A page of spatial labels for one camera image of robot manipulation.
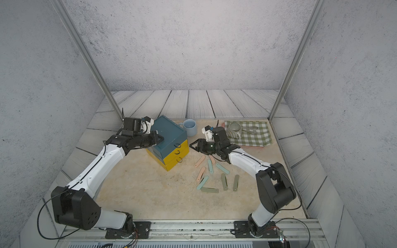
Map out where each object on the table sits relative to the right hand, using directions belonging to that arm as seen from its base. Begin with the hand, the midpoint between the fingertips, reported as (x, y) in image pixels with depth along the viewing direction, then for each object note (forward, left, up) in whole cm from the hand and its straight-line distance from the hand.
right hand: (192, 147), depth 82 cm
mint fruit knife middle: (-1, -10, -19) cm, 21 cm away
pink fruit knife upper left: (+5, -5, -18) cm, 19 cm away
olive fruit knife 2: (-11, -24, -20) cm, 33 cm away
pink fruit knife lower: (-6, -4, -18) cm, 19 cm away
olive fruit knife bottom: (-15, -9, -20) cm, 26 cm away
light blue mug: (+28, +5, -13) cm, 31 cm away
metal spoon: (+29, -39, -19) cm, 53 cm away
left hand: (+3, +13, +5) cm, 14 cm away
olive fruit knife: (-11, -17, -19) cm, 28 cm away
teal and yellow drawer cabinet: (0, +11, -9) cm, 14 cm away
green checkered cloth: (+20, -46, -18) cm, 53 cm away
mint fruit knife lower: (-11, -5, -19) cm, 22 cm away
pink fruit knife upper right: (+3, -11, -18) cm, 21 cm away
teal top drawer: (+5, +10, +2) cm, 12 cm away
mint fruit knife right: (-3, -17, -19) cm, 25 cm away
